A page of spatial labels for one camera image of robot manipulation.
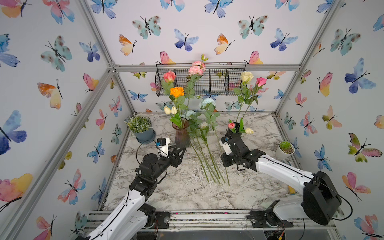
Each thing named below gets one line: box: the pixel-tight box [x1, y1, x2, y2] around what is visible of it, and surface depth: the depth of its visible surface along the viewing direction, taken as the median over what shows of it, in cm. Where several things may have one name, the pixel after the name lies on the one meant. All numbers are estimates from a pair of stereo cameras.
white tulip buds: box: [163, 106, 178, 115], surface depth 82 cm
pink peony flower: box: [188, 60, 206, 76], surface depth 80 cm
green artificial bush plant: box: [123, 112, 153, 134], surface depth 94 cm
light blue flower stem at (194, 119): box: [189, 114, 221, 184], surface depth 103 cm
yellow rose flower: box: [240, 71, 254, 84], surface depth 86 cm
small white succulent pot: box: [275, 141, 295, 159], surface depth 92 cm
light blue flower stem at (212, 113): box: [200, 98, 231, 187], surface depth 88 cm
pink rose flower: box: [163, 70, 176, 83], surface depth 84 cm
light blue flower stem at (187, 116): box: [181, 110, 209, 183], surface depth 101 cm
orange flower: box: [169, 87, 185, 98], surface depth 82 cm
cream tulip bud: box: [245, 127, 254, 135], surface depth 77 cm
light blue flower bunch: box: [188, 103, 230, 186], surface depth 100 cm
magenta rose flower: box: [256, 77, 268, 87], surface depth 82 cm
